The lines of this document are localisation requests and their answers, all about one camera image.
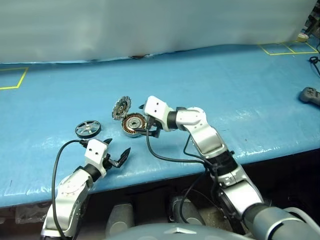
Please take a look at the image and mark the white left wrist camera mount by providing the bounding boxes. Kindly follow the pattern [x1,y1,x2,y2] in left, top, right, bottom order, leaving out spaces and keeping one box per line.
[84,138,109,175]

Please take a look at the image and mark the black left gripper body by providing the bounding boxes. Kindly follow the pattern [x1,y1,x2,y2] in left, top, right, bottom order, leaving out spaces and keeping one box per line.
[102,152,120,171]

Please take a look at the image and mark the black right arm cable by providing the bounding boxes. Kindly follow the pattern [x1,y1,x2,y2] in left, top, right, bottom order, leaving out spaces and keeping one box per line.
[145,124,221,225]

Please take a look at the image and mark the white shoulder hose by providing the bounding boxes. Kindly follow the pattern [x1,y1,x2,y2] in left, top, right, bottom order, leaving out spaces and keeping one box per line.
[283,206,316,226]

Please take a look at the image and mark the silver spoked rotor black rim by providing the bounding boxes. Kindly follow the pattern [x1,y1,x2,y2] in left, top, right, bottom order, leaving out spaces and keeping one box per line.
[74,119,103,140]

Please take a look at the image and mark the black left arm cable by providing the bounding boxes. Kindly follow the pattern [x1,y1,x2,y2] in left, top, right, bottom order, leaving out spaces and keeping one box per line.
[50,139,88,238]

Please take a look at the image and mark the silver motor housing copper windings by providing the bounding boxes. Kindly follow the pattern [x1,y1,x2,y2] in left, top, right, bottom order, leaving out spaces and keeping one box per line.
[120,112,149,139]

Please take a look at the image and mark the clear plastic bag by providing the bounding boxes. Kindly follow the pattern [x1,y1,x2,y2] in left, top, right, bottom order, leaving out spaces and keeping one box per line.
[14,203,51,225]

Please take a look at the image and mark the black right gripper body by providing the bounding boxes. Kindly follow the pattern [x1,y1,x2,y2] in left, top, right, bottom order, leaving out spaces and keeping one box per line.
[145,115,162,140]

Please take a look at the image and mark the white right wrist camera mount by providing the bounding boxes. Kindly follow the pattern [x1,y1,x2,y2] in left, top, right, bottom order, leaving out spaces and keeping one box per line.
[144,95,174,132]

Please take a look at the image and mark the grey robot torso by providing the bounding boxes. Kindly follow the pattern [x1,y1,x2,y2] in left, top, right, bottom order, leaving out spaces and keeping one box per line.
[104,222,241,240]

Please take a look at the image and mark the blue plastic table cover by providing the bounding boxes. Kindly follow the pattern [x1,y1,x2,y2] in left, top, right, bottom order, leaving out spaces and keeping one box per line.
[0,41,320,208]

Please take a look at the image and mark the dark shelf clutter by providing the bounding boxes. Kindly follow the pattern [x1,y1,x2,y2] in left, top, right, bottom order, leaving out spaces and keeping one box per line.
[306,0,320,36]

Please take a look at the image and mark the black cable on table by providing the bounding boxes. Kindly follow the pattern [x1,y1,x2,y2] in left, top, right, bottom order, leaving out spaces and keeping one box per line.
[308,56,320,76]

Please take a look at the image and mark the white backdrop sheet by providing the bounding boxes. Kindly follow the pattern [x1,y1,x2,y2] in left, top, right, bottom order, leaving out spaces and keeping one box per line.
[0,0,313,63]

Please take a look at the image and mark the silver hinged motor lid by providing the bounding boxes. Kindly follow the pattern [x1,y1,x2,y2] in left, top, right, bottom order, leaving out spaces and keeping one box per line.
[111,96,133,122]

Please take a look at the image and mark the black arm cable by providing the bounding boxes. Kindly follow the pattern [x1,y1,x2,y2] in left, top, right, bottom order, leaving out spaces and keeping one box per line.
[145,124,221,225]
[50,139,88,238]

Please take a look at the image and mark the grey rounded shape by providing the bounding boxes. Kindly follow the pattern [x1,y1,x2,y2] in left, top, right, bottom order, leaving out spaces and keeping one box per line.
[167,194,206,226]
[104,202,135,237]

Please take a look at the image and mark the grey game controller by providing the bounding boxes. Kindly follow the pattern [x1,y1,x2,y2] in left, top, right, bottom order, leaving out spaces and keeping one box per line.
[297,86,320,108]

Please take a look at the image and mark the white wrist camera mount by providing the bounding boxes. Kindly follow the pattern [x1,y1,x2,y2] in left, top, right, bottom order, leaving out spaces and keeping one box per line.
[144,95,174,132]
[84,138,109,175]

